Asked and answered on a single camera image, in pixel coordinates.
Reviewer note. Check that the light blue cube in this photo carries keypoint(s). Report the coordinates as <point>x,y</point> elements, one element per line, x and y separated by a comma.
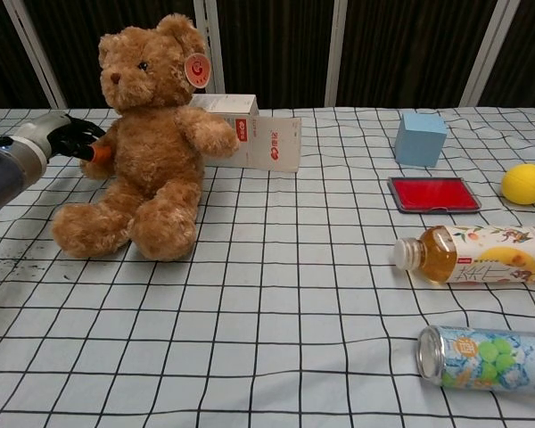
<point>419,140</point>

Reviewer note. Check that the brown teddy bear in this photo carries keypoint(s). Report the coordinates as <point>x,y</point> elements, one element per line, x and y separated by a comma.
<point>151,147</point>

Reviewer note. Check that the plain white carton box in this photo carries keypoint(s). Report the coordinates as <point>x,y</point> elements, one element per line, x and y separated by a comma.
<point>232,104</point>

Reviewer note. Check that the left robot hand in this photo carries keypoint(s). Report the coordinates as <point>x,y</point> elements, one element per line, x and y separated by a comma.
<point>62,136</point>

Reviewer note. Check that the round red hang tag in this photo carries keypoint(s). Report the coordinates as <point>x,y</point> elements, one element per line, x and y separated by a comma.
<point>197,69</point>

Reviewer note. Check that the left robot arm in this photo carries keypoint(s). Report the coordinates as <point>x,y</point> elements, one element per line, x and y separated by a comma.
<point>9,174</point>

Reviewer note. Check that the white box with red logo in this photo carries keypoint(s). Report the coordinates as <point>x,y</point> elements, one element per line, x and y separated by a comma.
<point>276,147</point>

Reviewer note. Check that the yellow ball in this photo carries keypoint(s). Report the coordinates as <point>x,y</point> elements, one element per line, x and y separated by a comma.
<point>526,183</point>

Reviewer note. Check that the light blue drink can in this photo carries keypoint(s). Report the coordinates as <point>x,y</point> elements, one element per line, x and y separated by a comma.
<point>490,361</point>

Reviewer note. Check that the red pad in dark case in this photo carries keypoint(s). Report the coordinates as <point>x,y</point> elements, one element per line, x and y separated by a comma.
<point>432,194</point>

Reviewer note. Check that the tea bottle with white cap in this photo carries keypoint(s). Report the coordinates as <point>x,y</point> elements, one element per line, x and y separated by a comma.
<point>481,256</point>

